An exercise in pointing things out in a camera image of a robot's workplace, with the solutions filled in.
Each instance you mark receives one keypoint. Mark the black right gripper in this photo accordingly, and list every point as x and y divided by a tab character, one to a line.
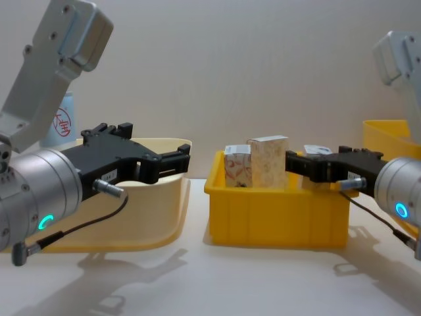
361	166

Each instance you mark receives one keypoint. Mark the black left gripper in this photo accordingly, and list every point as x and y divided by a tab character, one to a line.
105	154

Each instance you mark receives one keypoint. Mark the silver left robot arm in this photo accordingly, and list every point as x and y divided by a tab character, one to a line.
39	184

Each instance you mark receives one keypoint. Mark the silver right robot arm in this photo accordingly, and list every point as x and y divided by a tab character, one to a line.
394	177

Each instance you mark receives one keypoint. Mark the white box with blue print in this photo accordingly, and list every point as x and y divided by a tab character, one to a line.
315	150

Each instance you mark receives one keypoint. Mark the tall beige patterned box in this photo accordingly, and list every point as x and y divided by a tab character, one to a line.
268	164

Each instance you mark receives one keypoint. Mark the cream plastic basin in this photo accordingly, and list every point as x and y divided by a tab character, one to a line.
154	210

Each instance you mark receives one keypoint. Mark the empty yellow plastic bin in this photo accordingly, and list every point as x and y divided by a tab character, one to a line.
385	131

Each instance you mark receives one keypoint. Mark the yellow plastic bin with boxes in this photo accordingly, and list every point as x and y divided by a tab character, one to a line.
279	214

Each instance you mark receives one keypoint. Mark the pale blue cup, red mark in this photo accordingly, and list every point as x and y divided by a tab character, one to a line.
64	128

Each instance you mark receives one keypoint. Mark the white box with red pattern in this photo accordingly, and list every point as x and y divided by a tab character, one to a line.
237	171

